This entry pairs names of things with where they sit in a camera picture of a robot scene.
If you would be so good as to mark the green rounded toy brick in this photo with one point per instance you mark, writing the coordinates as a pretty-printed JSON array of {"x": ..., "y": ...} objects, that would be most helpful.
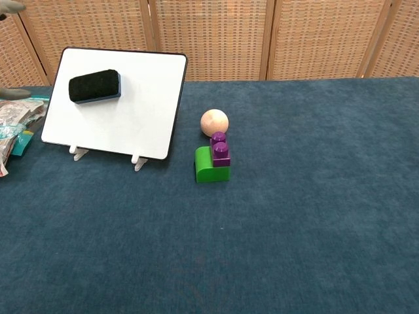
[{"x": 204, "y": 168}]

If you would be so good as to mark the woven rattan screen panel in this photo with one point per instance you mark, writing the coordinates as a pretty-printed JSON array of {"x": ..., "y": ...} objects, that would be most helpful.
[
  {"x": 401, "y": 45},
  {"x": 13, "y": 55},
  {"x": 216, "y": 39},
  {"x": 324, "y": 39},
  {"x": 95, "y": 23}
]

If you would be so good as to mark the black felt eraser blue base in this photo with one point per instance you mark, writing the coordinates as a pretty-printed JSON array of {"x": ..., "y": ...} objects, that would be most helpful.
[{"x": 93, "y": 85}]

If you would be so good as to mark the purple two-stud toy brick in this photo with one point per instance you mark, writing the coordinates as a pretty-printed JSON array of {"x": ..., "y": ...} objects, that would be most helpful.
[{"x": 220, "y": 153}]

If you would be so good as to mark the teal snack packet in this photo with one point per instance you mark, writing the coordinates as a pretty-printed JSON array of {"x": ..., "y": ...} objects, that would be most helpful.
[{"x": 22, "y": 142}]

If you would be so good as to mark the white board with stand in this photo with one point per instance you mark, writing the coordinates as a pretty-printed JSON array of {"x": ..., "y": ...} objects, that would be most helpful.
[{"x": 131, "y": 124}]

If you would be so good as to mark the blue fabric table cover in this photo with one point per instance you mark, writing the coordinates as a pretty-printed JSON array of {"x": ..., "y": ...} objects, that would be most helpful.
[{"x": 262, "y": 229}]

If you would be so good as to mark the white red snack packet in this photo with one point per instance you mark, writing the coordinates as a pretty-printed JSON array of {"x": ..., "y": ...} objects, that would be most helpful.
[{"x": 4, "y": 153}]

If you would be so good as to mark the light wooden ball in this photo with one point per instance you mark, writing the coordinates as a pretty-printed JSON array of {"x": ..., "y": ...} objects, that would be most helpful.
[{"x": 212, "y": 121}]

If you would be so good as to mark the white plastic appliance foot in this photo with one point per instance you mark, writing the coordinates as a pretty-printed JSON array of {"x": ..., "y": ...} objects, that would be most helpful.
[
  {"x": 78, "y": 152},
  {"x": 139, "y": 162}
]

